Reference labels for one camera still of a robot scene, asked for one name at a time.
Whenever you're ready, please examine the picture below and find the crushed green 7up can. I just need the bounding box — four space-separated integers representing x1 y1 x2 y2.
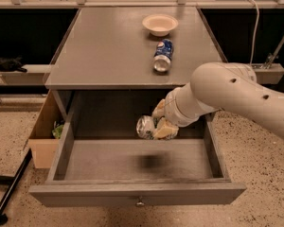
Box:
136 115 162 140

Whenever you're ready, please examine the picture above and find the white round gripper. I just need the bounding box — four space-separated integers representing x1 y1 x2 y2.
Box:
151 87 201 139

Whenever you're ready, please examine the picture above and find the green snack bag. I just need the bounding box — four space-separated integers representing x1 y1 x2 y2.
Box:
52 121 64 139

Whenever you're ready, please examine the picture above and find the cardboard box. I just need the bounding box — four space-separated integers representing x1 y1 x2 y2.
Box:
27 91 62 169

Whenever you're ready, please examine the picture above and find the open grey top drawer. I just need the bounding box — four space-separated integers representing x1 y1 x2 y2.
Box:
29 90 246 207

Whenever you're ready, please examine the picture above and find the white cable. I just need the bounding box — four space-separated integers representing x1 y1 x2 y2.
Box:
246 0 260 66

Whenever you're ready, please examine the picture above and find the metal drawer knob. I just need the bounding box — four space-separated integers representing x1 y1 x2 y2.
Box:
135 197 145 207

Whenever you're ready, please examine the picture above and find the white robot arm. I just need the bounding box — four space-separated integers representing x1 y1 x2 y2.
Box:
152 62 284 139

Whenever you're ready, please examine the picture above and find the white bowl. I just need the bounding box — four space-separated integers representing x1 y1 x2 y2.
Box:
142 14 178 37

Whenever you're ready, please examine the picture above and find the black object on ledge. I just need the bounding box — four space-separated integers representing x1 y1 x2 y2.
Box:
0 57 27 73

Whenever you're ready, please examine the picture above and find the black stand leg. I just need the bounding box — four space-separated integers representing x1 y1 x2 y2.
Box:
0 150 32 226

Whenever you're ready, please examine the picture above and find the blue pepsi can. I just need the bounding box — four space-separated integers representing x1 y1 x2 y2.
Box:
153 39 173 73

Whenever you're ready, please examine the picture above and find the grey wooden cabinet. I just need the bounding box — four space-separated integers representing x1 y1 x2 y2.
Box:
45 7 224 116

